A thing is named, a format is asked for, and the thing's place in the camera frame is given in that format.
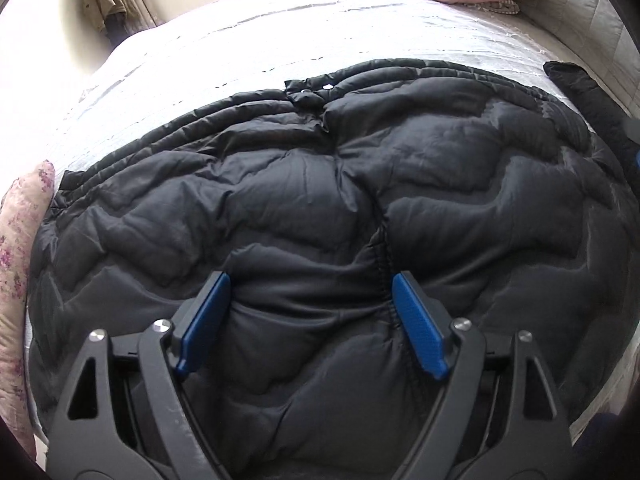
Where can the black puffer jacket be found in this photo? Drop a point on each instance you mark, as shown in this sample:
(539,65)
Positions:
(310,200)

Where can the grey quilted headboard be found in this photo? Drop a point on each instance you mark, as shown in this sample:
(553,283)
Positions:
(575,15)

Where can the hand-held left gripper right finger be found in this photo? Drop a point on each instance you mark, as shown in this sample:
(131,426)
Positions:
(422,327)

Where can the hanging dark garment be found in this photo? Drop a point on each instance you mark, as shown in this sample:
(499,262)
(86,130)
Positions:
(114,27)

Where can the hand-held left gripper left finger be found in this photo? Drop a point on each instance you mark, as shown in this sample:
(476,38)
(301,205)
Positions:
(202,325)

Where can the black cloth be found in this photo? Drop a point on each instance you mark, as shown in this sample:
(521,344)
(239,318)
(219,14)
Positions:
(585,87)

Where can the pink floral pillow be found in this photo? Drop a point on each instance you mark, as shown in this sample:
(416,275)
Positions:
(20,270)

